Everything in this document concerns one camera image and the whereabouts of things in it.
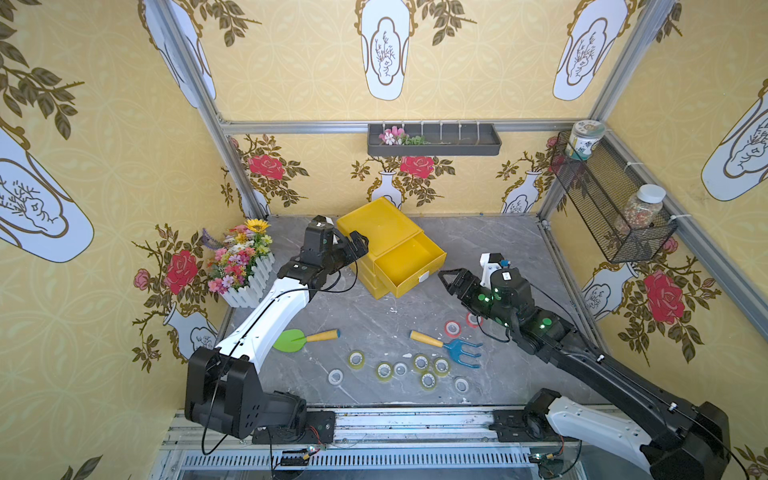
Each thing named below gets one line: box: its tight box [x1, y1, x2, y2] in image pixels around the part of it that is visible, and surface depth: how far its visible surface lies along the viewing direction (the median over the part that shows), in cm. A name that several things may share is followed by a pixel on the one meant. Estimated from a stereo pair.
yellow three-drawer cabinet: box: [336, 197, 448, 300], surface depth 89 cm
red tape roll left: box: [444, 320, 462, 338], surface depth 92 cm
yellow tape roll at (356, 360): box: [348, 351, 366, 370], surface depth 86 cm
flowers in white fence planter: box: [202, 218, 276, 309], surface depth 90 cm
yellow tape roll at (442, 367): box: [434, 358, 451, 377], surface depth 85 cm
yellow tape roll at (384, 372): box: [375, 362, 394, 383], surface depth 84 cm
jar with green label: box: [565, 119, 606, 161], surface depth 87 cm
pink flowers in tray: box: [378, 125, 431, 146], surface depth 89 cm
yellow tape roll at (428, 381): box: [420, 372, 438, 391], surface depth 82 cm
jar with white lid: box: [616, 184, 667, 234], surface depth 66 cm
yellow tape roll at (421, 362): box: [413, 353, 430, 372], surface depth 85 cm
